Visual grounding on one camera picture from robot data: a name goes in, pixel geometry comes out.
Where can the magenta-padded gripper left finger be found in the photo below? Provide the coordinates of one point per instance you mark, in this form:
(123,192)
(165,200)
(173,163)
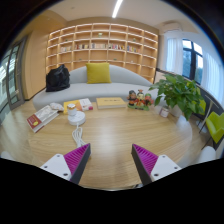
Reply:
(60,165)

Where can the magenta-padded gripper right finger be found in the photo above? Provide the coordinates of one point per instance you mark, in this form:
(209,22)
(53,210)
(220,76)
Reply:
(161,166)

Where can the white charger with gold band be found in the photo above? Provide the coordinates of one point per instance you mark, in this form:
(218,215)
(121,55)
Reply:
(71,109)

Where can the round white power strip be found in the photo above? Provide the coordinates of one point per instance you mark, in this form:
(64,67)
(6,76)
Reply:
(77,119)

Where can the red and white book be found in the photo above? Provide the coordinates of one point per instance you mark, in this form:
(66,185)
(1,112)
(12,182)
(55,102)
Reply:
(41,117)

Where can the small pink jar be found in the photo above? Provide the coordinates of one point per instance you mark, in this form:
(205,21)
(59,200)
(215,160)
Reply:
(164,112)

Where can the orange and white book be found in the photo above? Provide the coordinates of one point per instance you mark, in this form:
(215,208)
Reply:
(81,105)

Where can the green chair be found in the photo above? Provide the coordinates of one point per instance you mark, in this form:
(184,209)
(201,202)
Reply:
(216,128)

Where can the colourful figurine group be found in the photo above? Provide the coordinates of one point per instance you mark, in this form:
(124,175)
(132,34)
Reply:
(140,100)

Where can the potted green plant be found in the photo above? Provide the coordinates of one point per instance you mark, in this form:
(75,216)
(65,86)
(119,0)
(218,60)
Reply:
(178,91)

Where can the grey curved sofa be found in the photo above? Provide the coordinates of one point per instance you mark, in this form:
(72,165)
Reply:
(83,91)

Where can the yellow hardcover book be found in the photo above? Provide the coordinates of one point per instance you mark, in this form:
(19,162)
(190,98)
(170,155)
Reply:
(111,102)

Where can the black bag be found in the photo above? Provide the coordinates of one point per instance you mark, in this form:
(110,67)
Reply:
(57,79)

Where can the grey framed glass door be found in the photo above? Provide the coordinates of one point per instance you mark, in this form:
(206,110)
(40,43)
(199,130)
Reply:
(13,78)

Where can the yellow cushion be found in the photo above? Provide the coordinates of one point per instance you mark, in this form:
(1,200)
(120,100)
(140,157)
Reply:
(98,73)

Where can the white sheer curtain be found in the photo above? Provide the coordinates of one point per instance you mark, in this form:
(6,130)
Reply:
(174,55)
(213,78)

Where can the dark framed window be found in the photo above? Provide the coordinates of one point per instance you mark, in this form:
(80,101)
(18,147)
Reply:
(191,61)

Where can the wooden shelf unit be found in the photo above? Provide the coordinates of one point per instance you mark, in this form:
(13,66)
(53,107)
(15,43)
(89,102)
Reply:
(100,55)

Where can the white air conditioner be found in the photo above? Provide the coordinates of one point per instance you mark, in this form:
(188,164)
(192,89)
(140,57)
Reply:
(171,27)

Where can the long ceiling light strip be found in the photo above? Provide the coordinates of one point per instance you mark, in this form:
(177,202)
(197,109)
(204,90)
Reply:
(117,8)

